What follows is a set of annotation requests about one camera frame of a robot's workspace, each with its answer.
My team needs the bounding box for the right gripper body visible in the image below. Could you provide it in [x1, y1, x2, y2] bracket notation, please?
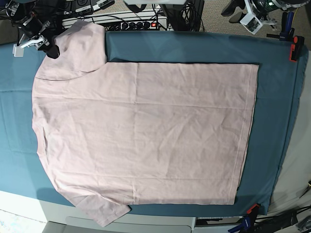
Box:
[18, 16, 50, 48]

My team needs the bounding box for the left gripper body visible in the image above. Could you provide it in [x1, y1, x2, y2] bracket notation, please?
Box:
[245, 0, 277, 24]

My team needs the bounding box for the pink T-shirt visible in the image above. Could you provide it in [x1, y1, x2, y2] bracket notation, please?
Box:
[32, 20, 259, 227]

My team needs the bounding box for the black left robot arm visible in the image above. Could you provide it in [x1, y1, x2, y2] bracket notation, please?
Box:
[221, 0, 310, 24]

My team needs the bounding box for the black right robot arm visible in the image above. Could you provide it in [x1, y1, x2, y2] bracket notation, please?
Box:
[1, 0, 60, 59]

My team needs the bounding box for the blue black clamp top right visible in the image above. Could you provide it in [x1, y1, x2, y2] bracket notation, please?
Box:
[266, 12, 294, 42]

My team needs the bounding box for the blue black clamp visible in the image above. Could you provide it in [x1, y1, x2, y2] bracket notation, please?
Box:
[266, 12, 294, 42]
[228, 215, 257, 233]

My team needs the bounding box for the orange black clamp top right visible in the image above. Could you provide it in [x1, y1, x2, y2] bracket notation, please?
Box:
[289, 36, 305, 62]

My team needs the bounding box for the orange black clamp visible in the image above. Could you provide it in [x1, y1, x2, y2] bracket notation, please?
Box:
[289, 36, 305, 62]
[246, 203, 261, 215]

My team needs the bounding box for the teal table cloth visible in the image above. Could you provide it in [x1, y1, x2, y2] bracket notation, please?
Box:
[0, 31, 308, 217]

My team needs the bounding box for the white power strip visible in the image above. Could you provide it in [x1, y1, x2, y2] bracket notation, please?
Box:
[62, 15, 169, 32]

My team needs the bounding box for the orange black clamp bottom right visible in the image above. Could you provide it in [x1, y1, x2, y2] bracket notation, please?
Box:
[246, 203, 261, 215]

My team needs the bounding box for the blue black clamp bottom right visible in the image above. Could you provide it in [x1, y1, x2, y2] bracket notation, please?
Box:
[228, 215, 257, 233]

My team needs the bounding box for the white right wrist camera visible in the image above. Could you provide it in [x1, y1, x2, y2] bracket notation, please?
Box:
[13, 44, 24, 57]

